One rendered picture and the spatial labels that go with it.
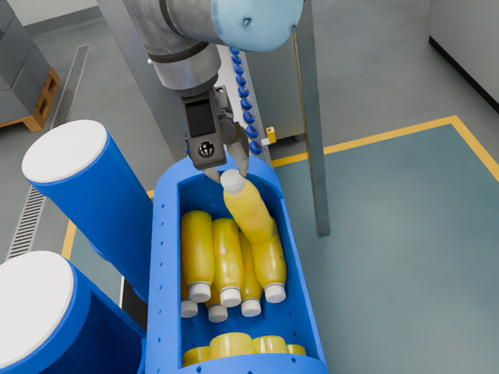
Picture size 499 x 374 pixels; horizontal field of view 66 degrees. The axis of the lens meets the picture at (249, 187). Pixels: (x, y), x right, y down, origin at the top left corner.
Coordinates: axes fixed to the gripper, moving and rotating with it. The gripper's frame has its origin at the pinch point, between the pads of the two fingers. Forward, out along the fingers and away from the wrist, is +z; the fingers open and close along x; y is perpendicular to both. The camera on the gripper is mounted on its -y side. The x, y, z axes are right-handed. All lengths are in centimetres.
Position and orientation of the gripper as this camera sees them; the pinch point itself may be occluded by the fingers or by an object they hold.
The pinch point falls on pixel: (230, 176)
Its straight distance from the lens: 67.6
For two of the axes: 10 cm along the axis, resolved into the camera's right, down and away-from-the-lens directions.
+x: -9.7, 2.5, 0.8
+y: -1.3, -7.3, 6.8
